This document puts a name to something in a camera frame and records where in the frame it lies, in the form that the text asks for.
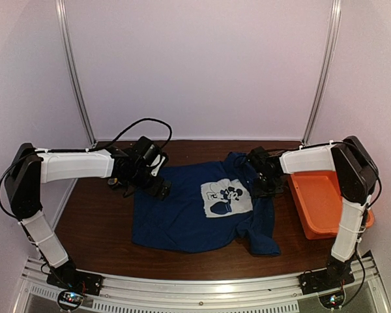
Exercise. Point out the left aluminium frame post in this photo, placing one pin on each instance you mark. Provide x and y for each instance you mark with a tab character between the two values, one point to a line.
62	17

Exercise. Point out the front aluminium rail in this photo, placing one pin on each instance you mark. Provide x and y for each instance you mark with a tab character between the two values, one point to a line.
271	294

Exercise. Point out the black brooch display box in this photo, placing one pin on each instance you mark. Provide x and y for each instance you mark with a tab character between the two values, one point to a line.
114	187

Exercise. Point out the orange plastic bin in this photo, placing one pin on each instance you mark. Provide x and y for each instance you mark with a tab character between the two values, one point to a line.
318	201

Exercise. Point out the left circuit board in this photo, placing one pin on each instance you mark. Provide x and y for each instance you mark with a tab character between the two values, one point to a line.
69	300

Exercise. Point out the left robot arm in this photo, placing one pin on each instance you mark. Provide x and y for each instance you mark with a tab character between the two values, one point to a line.
137	166

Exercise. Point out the circuit board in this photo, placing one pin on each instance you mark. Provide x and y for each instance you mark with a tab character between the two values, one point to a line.
332	300
69	300

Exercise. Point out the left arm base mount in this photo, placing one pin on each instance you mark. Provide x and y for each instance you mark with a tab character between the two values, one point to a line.
81	282

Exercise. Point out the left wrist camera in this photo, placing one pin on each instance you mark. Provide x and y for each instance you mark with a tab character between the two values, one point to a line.
158	163

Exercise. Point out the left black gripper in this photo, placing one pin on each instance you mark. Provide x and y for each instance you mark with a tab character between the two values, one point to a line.
163	191

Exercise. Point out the right aluminium frame post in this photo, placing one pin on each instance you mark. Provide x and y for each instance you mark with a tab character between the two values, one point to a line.
330	48

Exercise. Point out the right circuit board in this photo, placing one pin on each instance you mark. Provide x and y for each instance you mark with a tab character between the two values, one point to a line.
332	300

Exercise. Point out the navy white clothing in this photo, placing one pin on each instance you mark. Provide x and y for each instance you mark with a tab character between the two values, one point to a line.
210	205

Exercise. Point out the aluminium frame post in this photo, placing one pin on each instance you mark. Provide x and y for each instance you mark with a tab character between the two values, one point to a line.
330	48
62	17

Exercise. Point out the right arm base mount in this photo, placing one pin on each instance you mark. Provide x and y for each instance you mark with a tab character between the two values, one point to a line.
318	281

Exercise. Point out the starry night round brooch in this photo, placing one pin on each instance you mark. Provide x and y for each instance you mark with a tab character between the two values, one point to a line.
112	181

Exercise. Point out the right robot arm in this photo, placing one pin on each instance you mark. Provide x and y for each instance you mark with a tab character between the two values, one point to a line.
358	178

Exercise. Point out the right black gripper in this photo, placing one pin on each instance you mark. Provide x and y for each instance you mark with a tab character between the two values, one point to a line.
260	192

